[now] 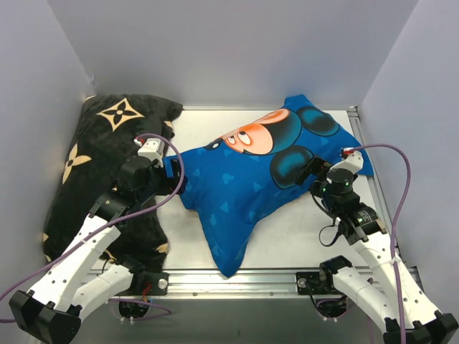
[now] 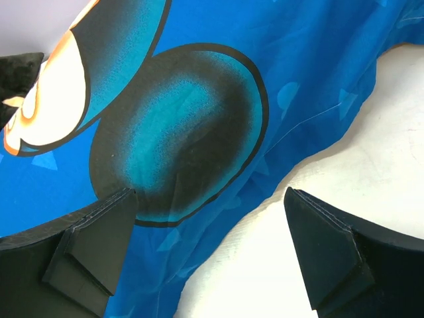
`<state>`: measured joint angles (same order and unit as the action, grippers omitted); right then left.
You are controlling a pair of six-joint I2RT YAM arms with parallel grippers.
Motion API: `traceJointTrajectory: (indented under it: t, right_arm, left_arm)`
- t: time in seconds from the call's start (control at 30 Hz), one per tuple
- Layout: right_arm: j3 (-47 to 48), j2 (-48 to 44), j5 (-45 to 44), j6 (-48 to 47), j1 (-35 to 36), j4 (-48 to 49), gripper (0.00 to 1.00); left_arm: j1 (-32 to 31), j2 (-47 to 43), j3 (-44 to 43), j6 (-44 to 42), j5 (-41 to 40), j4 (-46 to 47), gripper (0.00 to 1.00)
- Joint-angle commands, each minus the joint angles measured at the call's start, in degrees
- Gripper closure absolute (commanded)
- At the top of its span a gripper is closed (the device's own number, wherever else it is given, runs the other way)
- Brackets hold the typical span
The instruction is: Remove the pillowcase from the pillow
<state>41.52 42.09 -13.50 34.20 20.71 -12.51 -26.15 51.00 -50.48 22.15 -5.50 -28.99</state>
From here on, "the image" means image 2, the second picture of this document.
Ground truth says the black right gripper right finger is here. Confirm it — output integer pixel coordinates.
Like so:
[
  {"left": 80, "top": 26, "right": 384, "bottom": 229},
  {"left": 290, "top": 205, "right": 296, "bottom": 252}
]
[{"left": 284, "top": 187, "right": 423, "bottom": 317}]

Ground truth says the black patterned plush pillow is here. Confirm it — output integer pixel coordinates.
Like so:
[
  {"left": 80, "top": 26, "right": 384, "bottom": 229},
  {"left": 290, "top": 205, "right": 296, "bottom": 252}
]
[{"left": 1, "top": 52, "right": 44, "bottom": 129}]

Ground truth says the white pillow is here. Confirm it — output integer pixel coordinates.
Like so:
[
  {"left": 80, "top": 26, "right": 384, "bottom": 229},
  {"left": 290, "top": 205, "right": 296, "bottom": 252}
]
[{"left": 176, "top": 44, "right": 423, "bottom": 318}]

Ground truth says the blue and orange pillowcase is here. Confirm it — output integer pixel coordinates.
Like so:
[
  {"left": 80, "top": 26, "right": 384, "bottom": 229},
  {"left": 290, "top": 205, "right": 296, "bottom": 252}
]
[{"left": 1, "top": 1, "right": 423, "bottom": 317}]

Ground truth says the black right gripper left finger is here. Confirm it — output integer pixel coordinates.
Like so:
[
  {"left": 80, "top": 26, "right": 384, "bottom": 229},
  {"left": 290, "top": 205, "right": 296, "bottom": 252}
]
[{"left": 1, "top": 188, "right": 138, "bottom": 317}]

